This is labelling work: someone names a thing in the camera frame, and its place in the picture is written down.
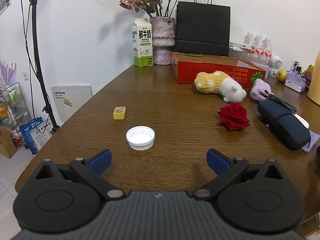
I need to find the purple gift bag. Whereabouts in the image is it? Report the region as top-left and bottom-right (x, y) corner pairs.
(285, 72), (306, 93)

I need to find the white green milk carton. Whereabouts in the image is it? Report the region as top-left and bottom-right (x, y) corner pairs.
(132, 18), (153, 67)

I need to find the purple fluffy plush item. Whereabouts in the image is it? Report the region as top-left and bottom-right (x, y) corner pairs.
(250, 79), (273, 102)

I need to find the metal wire shelf rack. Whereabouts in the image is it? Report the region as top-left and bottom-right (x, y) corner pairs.
(1, 82), (31, 145)

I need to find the black light stand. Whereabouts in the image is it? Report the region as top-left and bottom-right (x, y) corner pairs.
(29, 0), (60, 134)

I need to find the clear water bottle right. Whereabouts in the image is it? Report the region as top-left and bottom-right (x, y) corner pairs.
(260, 37), (272, 65)

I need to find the blue white paper bag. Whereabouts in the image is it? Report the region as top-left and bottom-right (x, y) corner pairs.
(20, 117), (53, 155)

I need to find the yellow white plush toy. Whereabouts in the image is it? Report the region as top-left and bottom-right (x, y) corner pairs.
(194, 70), (247, 103)

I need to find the white charging cable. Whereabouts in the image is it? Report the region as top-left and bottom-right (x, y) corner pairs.
(289, 61), (303, 74)

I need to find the red rose flower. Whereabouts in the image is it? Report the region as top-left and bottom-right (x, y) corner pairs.
(218, 103), (250, 131)

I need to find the cream yellow thermos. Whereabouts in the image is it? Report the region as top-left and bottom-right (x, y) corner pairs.
(308, 52), (320, 105)

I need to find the white small fan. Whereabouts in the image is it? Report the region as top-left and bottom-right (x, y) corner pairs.
(267, 55), (283, 78)

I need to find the white plastic jar lid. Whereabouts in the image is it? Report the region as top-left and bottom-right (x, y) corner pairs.
(126, 126), (155, 151)

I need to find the black paper bag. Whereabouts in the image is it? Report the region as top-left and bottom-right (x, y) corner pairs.
(172, 0), (231, 56)

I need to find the purple ceramic vase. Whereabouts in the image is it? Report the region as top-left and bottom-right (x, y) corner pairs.
(150, 16), (176, 66)

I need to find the clear water bottle left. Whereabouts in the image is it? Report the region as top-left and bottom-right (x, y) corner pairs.
(243, 32), (253, 56)

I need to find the clear water bottle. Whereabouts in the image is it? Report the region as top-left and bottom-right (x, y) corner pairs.
(260, 37), (272, 65)
(252, 34), (264, 62)
(243, 32), (253, 56)

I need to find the red cardboard box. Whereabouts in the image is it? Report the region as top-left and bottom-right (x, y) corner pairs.
(172, 52), (266, 88)

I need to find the dark navy pouch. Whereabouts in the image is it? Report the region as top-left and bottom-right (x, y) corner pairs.
(257, 100), (311, 151)

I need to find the white flat carton box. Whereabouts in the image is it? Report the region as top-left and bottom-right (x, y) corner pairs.
(229, 42), (256, 51)

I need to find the brown cardboard box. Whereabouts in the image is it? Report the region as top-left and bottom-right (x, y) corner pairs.
(0, 127), (17, 158)

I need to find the yellow green apple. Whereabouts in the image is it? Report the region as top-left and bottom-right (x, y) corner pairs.
(276, 69), (287, 82)

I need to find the small yellow box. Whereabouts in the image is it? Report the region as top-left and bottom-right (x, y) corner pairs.
(113, 106), (126, 120)

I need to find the light purple cloth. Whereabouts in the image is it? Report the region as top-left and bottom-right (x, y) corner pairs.
(294, 113), (320, 153)

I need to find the clear water bottle middle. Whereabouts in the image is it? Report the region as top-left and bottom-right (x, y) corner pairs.
(252, 34), (264, 62)

